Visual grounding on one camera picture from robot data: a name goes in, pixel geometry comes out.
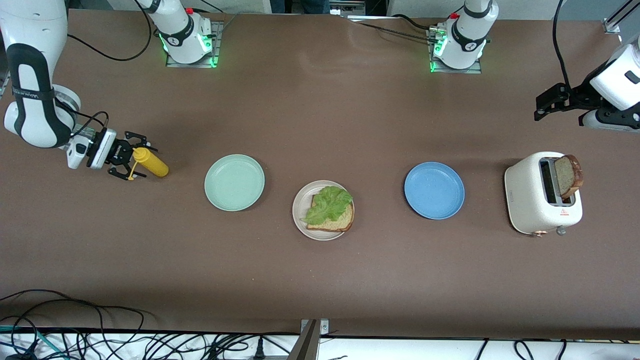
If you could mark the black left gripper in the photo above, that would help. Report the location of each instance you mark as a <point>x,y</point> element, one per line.
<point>574,97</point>

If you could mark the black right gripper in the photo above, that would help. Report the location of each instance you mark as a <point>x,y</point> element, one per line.
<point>116,153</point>

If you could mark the yellow squeeze bottle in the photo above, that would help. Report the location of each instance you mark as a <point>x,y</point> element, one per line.
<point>154,165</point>

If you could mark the green lettuce leaf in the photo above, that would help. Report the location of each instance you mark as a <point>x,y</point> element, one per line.
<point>327,205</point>

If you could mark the brown-crusted bread slice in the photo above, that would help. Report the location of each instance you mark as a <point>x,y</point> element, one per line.
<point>567,175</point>
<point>342,221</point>

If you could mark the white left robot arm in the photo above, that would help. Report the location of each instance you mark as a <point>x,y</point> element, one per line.
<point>467,35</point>

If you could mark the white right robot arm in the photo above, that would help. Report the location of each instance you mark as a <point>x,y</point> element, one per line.
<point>35,100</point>

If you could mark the mint green plate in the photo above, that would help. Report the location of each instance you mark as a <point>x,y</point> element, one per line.
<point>234,182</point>

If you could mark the blue plate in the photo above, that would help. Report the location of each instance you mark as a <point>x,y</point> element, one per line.
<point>434,190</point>

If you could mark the beige plate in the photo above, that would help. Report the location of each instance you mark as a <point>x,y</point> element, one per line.
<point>320,235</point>

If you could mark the white toaster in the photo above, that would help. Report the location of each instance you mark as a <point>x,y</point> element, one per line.
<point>525,200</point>

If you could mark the dark blue trousers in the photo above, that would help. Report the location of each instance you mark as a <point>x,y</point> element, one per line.
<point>300,6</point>

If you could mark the black power plug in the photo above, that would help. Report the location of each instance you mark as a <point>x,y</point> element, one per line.
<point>259,350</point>

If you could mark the aluminium frame bracket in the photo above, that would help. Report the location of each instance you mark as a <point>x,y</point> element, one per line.
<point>612,25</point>

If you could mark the metal table bracket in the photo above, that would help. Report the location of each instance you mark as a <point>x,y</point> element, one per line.
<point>310,345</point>

